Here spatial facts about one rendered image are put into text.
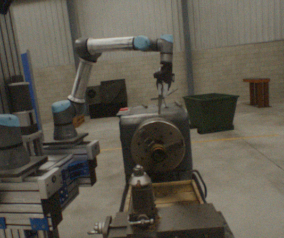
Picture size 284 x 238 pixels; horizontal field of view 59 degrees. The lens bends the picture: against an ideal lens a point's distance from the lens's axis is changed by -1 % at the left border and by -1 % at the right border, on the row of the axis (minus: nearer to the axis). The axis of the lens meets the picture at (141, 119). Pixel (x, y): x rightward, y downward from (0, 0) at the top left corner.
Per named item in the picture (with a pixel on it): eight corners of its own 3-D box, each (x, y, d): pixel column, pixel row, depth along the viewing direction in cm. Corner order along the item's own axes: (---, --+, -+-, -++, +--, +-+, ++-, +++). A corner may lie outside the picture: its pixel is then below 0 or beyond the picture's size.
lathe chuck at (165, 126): (130, 167, 157) (132, 117, 152) (181, 169, 156) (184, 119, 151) (129, 172, 148) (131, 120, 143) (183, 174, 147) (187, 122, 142)
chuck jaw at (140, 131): (151, 145, 148) (137, 131, 147) (157, 140, 147) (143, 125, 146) (151, 150, 137) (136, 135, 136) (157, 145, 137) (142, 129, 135)
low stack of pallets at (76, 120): (64, 123, 993) (62, 113, 986) (85, 121, 991) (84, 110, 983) (53, 130, 870) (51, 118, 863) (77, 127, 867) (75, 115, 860)
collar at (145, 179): (129, 178, 95) (129, 171, 94) (150, 176, 95) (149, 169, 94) (128, 187, 87) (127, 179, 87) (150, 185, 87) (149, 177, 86)
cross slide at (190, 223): (108, 221, 103) (107, 210, 102) (213, 212, 101) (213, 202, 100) (101, 248, 86) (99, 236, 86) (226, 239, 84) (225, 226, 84)
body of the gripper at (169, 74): (174, 83, 150) (175, 63, 148) (168, 83, 143) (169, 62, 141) (163, 82, 154) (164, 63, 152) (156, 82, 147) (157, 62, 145)
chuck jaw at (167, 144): (162, 141, 147) (181, 137, 147) (163, 149, 148) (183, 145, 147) (162, 146, 137) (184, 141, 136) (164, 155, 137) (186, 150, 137)
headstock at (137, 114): (128, 150, 224) (123, 106, 217) (182, 145, 221) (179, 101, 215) (121, 176, 165) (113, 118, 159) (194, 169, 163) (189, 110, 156)
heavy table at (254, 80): (243, 103, 1034) (242, 78, 1017) (254, 102, 1031) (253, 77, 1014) (258, 108, 876) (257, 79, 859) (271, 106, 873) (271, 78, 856)
